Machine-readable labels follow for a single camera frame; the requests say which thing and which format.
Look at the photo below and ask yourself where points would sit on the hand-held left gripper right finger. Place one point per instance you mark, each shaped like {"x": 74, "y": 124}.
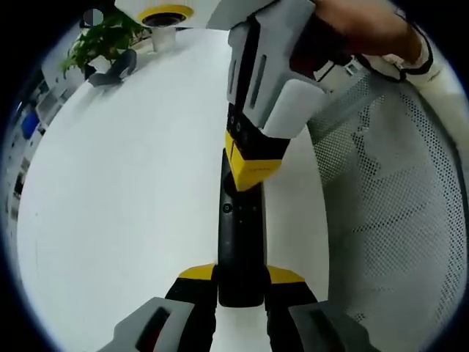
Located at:
{"x": 304, "y": 319}

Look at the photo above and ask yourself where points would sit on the dark cloth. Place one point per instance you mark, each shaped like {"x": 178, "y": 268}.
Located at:
{"x": 113, "y": 69}

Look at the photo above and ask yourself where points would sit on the white mesh chair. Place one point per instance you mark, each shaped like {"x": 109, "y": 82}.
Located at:
{"x": 395, "y": 205}

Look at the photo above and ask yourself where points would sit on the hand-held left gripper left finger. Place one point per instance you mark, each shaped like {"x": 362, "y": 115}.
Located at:
{"x": 165, "y": 319}

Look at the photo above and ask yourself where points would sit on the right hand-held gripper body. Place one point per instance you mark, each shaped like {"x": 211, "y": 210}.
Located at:
{"x": 165, "y": 11}

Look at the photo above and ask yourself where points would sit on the person's right hand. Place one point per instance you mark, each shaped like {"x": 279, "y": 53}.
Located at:
{"x": 366, "y": 25}

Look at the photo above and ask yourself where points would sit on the white low cabinets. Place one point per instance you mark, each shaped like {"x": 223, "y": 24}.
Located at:
{"x": 44, "y": 102}

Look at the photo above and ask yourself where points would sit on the clear cup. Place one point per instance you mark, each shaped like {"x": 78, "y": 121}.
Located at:
{"x": 163, "y": 38}

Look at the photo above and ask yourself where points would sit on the blue container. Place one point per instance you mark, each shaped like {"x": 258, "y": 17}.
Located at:
{"x": 30, "y": 124}

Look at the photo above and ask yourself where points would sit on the green potted plant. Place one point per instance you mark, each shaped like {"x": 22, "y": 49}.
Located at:
{"x": 99, "y": 40}

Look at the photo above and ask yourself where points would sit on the white plant pot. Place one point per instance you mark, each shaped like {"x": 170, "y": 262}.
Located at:
{"x": 102, "y": 64}

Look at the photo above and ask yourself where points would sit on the black remote control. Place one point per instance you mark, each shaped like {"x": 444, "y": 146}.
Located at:
{"x": 240, "y": 249}

